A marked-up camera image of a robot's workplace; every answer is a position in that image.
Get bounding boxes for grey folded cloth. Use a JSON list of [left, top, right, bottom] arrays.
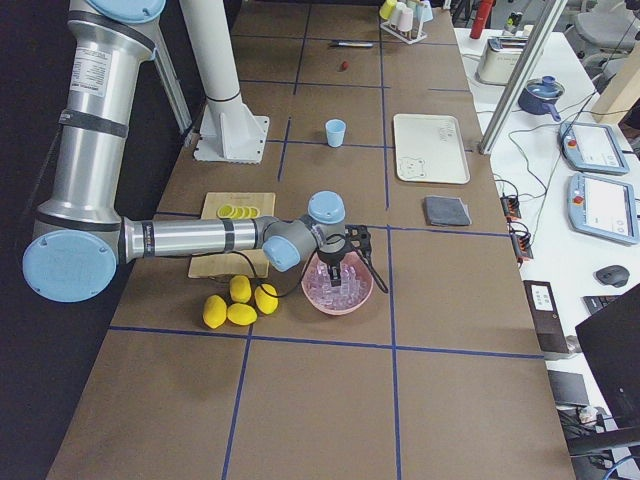
[[424, 196, 472, 226]]

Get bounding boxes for white toaster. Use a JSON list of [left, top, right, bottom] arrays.
[[475, 36, 528, 86]]

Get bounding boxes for yellow-green cup on rack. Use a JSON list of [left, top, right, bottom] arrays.
[[379, 0, 397, 21]]

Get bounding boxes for white cup rack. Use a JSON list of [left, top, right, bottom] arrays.
[[380, 21, 428, 45]]

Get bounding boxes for yellow lemon far left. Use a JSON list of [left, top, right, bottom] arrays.
[[202, 295, 228, 329]]

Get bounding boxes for black monitor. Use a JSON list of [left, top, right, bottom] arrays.
[[567, 286, 639, 456]]

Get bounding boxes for teach pendant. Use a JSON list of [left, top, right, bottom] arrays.
[[567, 173, 639, 245], [559, 121, 629, 176]]

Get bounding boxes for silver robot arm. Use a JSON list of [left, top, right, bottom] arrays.
[[22, 1, 350, 302]]

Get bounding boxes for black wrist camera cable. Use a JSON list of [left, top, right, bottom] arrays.
[[234, 249, 389, 300]]

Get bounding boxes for yellow lemon back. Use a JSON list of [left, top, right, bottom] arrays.
[[229, 275, 252, 304]]

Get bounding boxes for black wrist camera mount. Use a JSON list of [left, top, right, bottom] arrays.
[[345, 224, 372, 258]]

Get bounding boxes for blue pot with lid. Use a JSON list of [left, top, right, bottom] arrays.
[[518, 75, 565, 122]]

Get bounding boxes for light blue plastic cup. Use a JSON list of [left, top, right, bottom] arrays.
[[325, 118, 346, 148]]

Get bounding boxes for yellow lemon slices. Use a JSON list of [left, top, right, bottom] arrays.
[[216, 204, 261, 220]]

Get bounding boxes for yellow lemon right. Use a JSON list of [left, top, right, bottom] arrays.
[[254, 283, 279, 315]]

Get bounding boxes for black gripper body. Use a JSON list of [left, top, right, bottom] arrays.
[[319, 234, 351, 265]]

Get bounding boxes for black computer mouse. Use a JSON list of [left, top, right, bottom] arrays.
[[594, 265, 630, 288]]

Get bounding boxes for near teach pendant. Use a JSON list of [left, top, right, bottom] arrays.
[[567, 173, 639, 245]]

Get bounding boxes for yellow lemon front middle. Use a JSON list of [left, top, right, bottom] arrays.
[[227, 303, 258, 326]]

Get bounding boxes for wooden cutting board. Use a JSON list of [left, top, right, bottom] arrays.
[[188, 192, 276, 279]]

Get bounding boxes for far teach pendant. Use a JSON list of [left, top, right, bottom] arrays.
[[559, 121, 629, 176]]

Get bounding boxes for cream bear tray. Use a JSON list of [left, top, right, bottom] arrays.
[[393, 114, 470, 185]]

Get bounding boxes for aluminium frame post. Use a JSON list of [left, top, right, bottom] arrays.
[[478, 0, 567, 155]]

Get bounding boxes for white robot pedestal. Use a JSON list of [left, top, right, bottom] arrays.
[[180, 0, 270, 164]]

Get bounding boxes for pink bowl of ice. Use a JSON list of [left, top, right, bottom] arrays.
[[302, 252, 374, 316]]

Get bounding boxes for pink cup on rack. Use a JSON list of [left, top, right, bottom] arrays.
[[389, 4, 414, 33]]

